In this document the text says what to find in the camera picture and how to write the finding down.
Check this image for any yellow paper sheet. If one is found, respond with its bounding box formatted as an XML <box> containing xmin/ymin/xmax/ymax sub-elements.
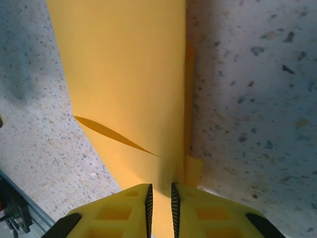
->
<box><xmin>46</xmin><ymin>0</ymin><xmax>204</xmax><ymax>238</ymax></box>

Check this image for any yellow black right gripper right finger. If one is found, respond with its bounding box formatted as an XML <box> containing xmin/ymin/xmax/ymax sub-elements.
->
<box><xmin>170</xmin><ymin>182</ymin><xmax>283</xmax><ymax>238</ymax></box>

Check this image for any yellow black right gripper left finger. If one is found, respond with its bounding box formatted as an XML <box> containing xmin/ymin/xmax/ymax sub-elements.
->
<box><xmin>46</xmin><ymin>183</ymin><xmax>154</xmax><ymax>238</ymax></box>

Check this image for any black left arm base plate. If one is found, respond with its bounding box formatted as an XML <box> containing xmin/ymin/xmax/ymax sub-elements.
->
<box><xmin>0</xmin><ymin>178</ymin><xmax>34</xmax><ymax>235</ymax></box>

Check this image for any aluminium mounting rail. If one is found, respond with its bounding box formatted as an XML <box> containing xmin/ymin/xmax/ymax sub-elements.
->
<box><xmin>0</xmin><ymin>170</ymin><xmax>57</xmax><ymax>233</ymax></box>

